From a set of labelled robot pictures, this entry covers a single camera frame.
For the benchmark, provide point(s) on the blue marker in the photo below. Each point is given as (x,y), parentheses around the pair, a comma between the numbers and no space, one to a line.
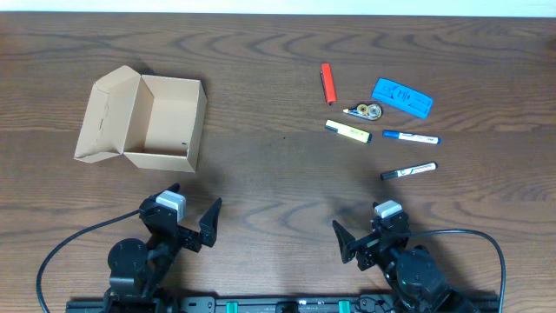
(411,137)

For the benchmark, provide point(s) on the yellow highlighter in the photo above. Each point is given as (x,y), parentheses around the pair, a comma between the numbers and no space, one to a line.
(348,131)

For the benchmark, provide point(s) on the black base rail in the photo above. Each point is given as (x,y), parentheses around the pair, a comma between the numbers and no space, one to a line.
(209,304)

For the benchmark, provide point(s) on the blue plastic holder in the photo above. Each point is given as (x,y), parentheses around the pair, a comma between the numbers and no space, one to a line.
(402,97)

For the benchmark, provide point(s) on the correction tape dispenser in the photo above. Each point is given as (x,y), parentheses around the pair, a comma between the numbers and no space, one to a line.
(371,111)

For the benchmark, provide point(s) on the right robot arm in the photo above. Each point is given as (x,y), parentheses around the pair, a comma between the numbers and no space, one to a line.
(413,275)

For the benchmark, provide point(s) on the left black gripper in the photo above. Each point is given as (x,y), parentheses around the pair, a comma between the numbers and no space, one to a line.
(184,237)

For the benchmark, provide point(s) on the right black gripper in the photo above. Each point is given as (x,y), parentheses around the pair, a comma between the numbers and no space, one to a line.
(370,245)

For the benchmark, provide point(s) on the brown cardboard box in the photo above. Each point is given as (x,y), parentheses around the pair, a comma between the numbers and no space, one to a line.
(156,122)

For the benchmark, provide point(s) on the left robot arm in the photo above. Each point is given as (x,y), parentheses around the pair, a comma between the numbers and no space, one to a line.
(138,268)

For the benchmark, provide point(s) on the black marker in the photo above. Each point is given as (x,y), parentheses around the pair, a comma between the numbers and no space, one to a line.
(409,171)

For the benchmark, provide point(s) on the red lighter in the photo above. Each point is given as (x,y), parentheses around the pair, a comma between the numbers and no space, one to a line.
(327,81)

